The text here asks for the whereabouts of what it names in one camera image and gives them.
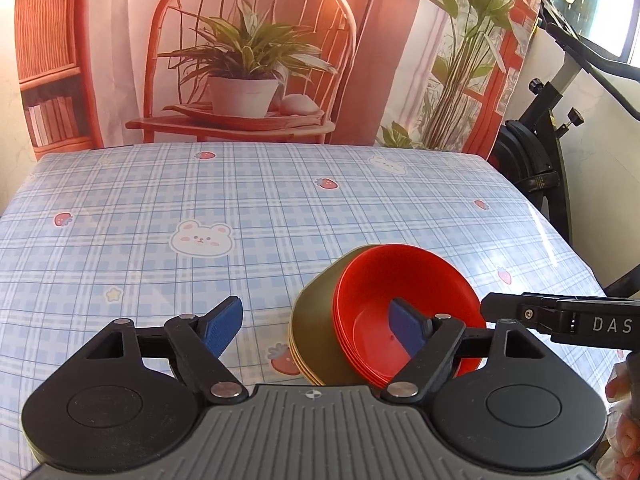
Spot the black exercise bike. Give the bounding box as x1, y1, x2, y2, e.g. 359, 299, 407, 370
491, 0, 640, 298

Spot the person's right hand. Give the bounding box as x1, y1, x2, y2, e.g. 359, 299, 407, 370
596, 362, 640, 480

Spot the red bowl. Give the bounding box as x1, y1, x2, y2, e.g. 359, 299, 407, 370
332, 244, 486, 388

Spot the blue plaid tablecloth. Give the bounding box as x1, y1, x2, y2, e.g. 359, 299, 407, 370
1, 143, 601, 479

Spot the dark framed window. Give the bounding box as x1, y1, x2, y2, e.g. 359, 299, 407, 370
551, 0, 639, 66

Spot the printed fabric backdrop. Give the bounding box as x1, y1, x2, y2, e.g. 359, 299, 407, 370
14, 0, 541, 157

